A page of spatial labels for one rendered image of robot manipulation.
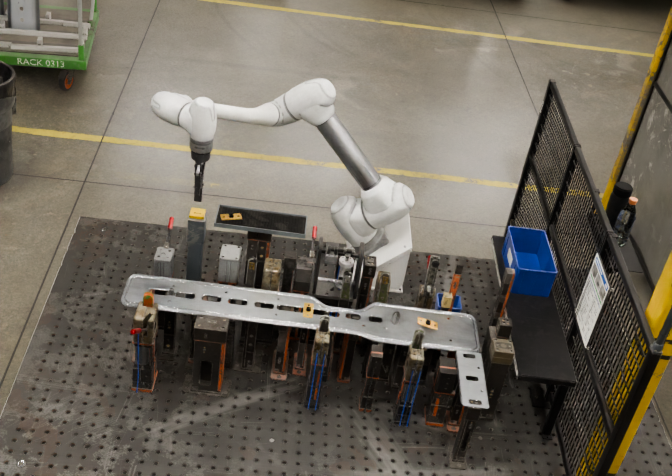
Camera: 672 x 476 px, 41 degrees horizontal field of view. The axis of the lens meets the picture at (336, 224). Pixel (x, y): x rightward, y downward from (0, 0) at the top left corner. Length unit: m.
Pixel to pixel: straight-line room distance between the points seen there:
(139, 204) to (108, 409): 2.49
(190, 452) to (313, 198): 2.96
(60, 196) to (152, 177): 0.61
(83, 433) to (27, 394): 0.29
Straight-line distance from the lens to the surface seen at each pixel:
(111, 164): 6.20
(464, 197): 6.33
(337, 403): 3.59
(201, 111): 3.42
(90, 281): 4.07
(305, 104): 3.81
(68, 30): 7.40
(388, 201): 3.98
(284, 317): 3.47
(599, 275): 3.38
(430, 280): 3.60
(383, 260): 4.08
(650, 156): 5.97
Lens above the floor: 3.25
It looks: 34 degrees down
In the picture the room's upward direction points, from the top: 9 degrees clockwise
